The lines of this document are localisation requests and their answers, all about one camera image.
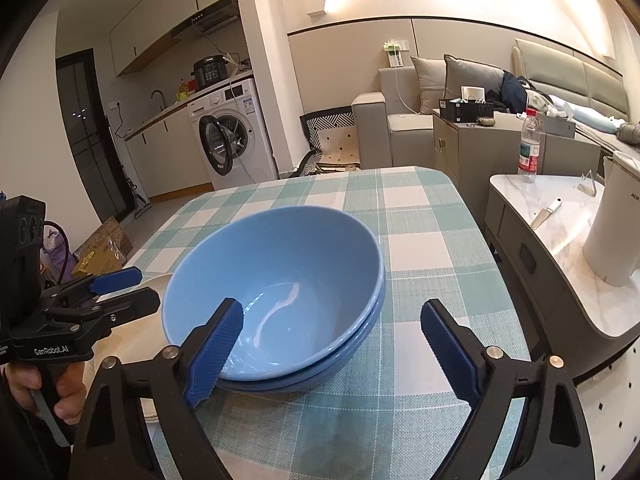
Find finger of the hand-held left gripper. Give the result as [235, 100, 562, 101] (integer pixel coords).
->
[42, 286, 162, 341]
[40, 267, 143, 311]

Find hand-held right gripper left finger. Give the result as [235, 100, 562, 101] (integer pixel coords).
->
[67, 297, 244, 480]

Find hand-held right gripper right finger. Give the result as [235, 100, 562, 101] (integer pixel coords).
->
[420, 298, 596, 480]

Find cream plate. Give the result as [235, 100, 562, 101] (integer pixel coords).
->
[94, 272, 176, 423]

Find blue bowl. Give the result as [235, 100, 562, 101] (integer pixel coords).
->
[215, 260, 387, 395]
[161, 205, 386, 382]

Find person's left hand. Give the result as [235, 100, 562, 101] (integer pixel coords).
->
[7, 360, 86, 423]

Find yellow printed cardboard box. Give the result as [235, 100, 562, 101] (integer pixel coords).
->
[72, 250, 123, 277]

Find purple plastic bag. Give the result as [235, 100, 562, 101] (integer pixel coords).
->
[40, 237, 80, 286]

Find brown patterned carton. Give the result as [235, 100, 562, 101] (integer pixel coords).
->
[89, 216, 133, 261]

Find floor mop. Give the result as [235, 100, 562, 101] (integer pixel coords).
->
[122, 165, 151, 218]

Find green checked tablecloth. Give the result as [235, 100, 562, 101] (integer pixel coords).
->
[95, 166, 533, 480]

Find white kitchen counter cabinet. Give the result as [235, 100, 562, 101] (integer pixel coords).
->
[125, 72, 256, 201]

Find marble top side table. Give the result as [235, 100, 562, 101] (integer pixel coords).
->
[484, 174, 640, 386]

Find dark glass sliding door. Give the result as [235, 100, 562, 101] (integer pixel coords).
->
[56, 49, 128, 221]

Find knife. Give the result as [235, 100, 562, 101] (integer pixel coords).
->
[530, 199, 563, 231]

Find grey bedside cabinet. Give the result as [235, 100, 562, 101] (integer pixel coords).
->
[432, 110, 601, 211]

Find white washing machine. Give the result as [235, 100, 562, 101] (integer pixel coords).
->
[188, 78, 279, 191]

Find white electric kettle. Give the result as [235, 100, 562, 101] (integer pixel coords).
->
[581, 150, 640, 288]

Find clear water bottle red label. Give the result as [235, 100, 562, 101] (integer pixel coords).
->
[517, 109, 543, 183]

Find black pressure cooker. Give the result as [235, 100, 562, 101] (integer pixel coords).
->
[193, 55, 232, 92]

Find grey sofa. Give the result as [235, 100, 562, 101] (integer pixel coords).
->
[351, 66, 506, 171]

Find black storage box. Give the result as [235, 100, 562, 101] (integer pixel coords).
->
[439, 97, 495, 122]

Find grey tissue box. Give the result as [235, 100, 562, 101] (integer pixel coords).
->
[537, 110, 581, 138]

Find dark jacket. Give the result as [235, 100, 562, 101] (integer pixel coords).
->
[487, 71, 531, 113]

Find light grey cushion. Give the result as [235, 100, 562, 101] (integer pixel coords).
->
[411, 55, 448, 115]

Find light blue pillow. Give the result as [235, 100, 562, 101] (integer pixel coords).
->
[565, 101, 626, 133]

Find range hood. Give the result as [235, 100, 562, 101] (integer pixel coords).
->
[172, 0, 240, 36]

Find dark grey cushion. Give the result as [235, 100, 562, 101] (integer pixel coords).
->
[442, 54, 506, 113]

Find grey jacket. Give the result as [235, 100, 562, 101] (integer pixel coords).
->
[615, 121, 640, 146]

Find bed with padded headboard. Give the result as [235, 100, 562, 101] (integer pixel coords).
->
[512, 37, 640, 161]

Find black cable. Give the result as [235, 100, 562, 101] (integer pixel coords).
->
[44, 220, 71, 283]

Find white wall kitchen cabinets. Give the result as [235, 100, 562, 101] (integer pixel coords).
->
[110, 0, 236, 77]

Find white charging cable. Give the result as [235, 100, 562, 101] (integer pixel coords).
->
[395, 65, 423, 117]

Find white wall socket panel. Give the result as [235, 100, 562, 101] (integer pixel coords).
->
[382, 39, 411, 67]

